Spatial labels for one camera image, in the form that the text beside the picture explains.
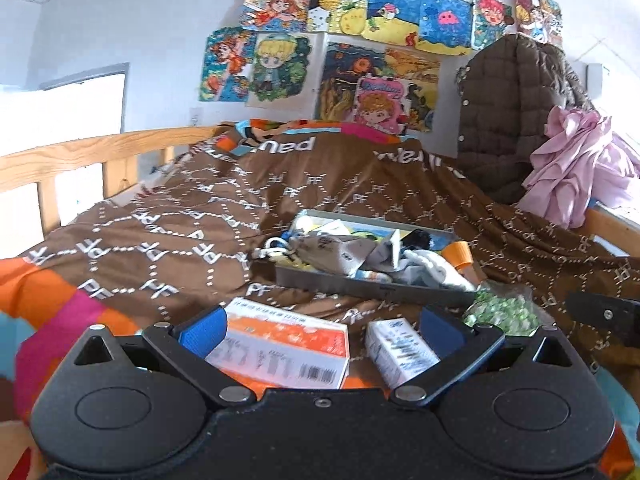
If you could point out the grey sock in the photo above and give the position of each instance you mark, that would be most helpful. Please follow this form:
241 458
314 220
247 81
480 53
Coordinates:
330 255

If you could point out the window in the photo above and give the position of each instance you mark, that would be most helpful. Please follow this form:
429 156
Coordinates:
85 105

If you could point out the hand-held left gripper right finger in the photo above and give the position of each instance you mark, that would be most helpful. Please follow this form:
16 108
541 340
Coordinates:
442 331

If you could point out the wooden bed frame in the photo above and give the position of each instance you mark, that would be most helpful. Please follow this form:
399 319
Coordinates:
75 152

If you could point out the cluster of colourful wall paintings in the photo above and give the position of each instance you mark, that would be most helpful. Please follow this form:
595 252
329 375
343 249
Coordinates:
350 60

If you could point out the black and blue sock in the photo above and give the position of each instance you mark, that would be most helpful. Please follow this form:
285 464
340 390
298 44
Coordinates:
417 239

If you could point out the bag of green pieces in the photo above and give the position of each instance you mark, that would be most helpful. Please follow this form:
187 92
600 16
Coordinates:
500 310

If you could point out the grey tray with painted picture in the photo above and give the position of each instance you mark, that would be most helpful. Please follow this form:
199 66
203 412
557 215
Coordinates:
350 286

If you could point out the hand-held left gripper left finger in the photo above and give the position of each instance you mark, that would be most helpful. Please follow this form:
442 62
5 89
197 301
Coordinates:
202 332

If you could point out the pink garment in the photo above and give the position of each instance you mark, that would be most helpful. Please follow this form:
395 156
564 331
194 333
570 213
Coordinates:
570 170

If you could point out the brown quilted jacket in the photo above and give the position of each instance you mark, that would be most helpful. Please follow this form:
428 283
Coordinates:
510 120

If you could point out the orange and white box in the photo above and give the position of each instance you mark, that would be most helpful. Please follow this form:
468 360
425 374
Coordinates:
285 335

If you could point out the orange cup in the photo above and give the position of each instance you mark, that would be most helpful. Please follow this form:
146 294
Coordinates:
460 255

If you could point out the white waffle cloth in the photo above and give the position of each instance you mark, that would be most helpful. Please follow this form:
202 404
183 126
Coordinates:
430 270

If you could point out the small white box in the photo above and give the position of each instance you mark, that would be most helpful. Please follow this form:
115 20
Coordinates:
400 355

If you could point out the white wall socket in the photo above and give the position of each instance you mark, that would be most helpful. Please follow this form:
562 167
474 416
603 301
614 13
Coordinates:
194 118

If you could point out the brown printed blanket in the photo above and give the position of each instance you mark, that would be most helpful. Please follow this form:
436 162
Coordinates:
200 220

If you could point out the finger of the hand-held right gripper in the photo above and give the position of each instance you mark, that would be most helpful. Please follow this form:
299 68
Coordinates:
607 317

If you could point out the red and cream cloth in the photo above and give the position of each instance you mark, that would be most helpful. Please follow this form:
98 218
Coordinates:
17 435

